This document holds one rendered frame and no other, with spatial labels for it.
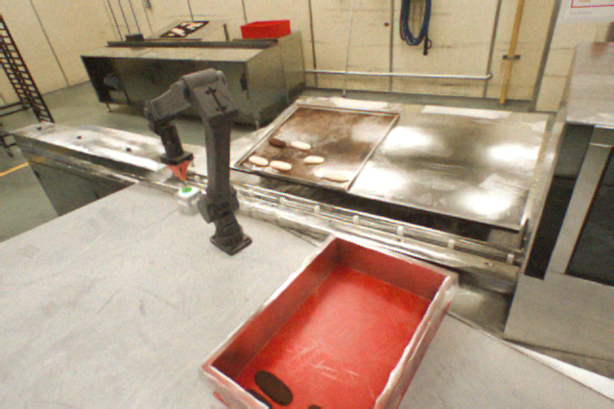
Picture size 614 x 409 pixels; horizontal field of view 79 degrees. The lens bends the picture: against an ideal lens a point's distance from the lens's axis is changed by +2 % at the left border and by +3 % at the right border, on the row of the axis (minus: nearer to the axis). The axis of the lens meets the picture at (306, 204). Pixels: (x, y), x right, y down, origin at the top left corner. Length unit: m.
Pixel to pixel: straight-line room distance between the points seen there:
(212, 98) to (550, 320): 0.81
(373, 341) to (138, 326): 0.57
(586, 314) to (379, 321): 0.38
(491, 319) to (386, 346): 0.25
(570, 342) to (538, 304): 0.09
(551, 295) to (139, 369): 0.84
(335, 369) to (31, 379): 0.67
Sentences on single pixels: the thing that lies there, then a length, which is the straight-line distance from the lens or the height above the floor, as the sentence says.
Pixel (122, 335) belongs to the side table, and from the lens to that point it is 1.05.
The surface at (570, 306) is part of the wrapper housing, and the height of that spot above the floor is 0.97.
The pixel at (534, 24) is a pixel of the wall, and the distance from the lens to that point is 4.59.
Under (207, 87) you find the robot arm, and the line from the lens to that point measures 0.88.
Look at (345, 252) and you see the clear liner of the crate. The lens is 0.99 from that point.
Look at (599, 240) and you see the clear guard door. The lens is 0.74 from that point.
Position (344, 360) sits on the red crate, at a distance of 0.84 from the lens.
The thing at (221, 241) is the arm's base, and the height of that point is 0.86.
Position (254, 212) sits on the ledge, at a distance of 1.25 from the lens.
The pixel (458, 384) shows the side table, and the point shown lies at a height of 0.82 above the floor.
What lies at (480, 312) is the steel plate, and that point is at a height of 0.82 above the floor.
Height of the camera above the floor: 1.52
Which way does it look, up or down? 33 degrees down
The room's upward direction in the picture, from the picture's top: 7 degrees counter-clockwise
